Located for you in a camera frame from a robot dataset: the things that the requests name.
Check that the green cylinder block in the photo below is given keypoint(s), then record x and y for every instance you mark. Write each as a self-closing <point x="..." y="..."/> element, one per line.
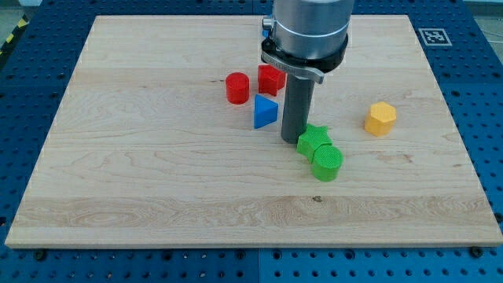
<point x="326" y="163"/>

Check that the white fiducial marker tag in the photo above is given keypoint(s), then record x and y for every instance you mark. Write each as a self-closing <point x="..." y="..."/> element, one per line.
<point x="434" y="37"/>

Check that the red cylinder block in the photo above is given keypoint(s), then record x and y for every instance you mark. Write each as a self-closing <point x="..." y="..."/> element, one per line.
<point x="237" y="88"/>

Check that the light wooden board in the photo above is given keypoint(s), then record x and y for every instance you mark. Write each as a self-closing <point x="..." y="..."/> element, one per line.
<point x="146" y="152"/>

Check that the green star block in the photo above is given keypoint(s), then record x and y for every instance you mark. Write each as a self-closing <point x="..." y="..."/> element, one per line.
<point x="313" y="138"/>

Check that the yellow hexagon block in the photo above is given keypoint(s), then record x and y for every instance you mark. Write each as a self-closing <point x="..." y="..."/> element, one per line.
<point x="380" y="119"/>

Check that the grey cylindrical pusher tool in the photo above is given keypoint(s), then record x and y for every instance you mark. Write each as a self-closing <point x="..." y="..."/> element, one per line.
<point x="298" y="96"/>

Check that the blue triangle block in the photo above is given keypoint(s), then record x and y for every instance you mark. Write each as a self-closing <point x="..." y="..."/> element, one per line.
<point x="265" y="111"/>

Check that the red star block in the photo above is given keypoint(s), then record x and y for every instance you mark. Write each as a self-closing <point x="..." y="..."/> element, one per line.
<point x="270" y="79"/>

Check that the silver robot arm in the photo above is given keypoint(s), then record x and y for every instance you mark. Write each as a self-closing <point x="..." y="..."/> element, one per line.
<point x="307" y="38"/>

